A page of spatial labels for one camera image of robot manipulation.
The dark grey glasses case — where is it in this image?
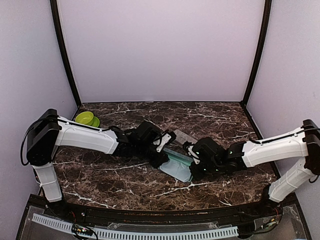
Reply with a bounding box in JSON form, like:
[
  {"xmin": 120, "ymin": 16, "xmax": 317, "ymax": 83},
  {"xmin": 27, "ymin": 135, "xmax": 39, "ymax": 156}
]
[{"xmin": 158, "ymin": 148, "xmax": 194, "ymax": 183}]

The blue cleaning cloth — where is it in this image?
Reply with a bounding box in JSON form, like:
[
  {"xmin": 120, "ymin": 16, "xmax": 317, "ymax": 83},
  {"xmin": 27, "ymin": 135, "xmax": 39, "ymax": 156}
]
[{"xmin": 159, "ymin": 159, "xmax": 192, "ymax": 183}]

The light grey glasses case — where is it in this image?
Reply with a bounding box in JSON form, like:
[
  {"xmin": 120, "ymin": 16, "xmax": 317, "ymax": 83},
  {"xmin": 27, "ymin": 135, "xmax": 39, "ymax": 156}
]
[{"xmin": 173, "ymin": 129, "xmax": 197, "ymax": 148}]

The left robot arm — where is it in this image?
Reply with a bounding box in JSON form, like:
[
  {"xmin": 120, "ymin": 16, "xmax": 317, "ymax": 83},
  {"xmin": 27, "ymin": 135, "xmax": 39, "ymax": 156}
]
[{"xmin": 20, "ymin": 108, "xmax": 176, "ymax": 218}]

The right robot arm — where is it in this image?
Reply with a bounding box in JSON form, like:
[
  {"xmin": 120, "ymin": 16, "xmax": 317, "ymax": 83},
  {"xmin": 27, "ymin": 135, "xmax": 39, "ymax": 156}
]
[{"xmin": 183, "ymin": 119, "xmax": 320, "ymax": 217}]

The green bowl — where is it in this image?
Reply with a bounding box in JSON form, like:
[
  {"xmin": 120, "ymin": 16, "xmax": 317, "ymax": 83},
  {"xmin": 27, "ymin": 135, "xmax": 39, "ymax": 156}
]
[{"xmin": 75, "ymin": 111, "xmax": 100, "ymax": 128}]

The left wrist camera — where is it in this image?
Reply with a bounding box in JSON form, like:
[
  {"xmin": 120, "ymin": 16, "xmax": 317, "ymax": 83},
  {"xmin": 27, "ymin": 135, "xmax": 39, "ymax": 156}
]
[{"xmin": 152, "ymin": 130, "xmax": 177, "ymax": 153}]

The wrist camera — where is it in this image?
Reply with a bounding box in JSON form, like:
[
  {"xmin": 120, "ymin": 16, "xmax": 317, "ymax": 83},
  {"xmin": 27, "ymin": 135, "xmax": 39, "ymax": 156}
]
[
  {"xmin": 182, "ymin": 141, "xmax": 200, "ymax": 165},
  {"xmin": 152, "ymin": 130, "xmax": 177, "ymax": 153}
]

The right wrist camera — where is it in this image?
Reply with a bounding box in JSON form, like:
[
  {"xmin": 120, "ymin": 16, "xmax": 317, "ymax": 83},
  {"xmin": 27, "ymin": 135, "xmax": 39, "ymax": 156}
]
[{"xmin": 182, "ymin": 141, "xmax": 200, "ymax": 165}]

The black front rail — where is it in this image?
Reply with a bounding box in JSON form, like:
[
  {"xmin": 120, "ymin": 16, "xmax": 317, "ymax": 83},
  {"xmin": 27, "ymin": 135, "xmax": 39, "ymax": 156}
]
[{"xmin": 27, "ymin": 194, "xmax": 281, "ymax": 226}]

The white cable duct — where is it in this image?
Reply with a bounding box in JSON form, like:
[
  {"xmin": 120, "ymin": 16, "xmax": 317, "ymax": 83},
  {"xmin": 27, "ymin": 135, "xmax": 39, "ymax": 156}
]
[{"xmin": 31, "ymin": 213, "xmax": 239, "ymax": 240}]

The right black frame post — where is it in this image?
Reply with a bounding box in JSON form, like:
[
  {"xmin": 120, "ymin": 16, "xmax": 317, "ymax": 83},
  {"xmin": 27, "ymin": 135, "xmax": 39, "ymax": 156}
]
[{"xmin": 240, "ymin": 0, "xmax": 272, "ymax": 109}]

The black frame post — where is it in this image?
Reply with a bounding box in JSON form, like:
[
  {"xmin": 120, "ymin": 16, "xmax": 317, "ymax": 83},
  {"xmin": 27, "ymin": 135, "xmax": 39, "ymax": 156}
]
[
  {"xmin": 49, "ymin": 0, "xmax": 82, "ymax": 108},
  {"xmin": 240, "ymin": 0, "xmax": 272, "ymax": 109}
]

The left black frame post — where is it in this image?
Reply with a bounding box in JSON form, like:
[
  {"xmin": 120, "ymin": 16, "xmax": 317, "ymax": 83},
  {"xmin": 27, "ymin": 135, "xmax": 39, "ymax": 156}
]
[{"xmin": 49, "ymin": 0, "xmax": 82, "ymax": 108}]

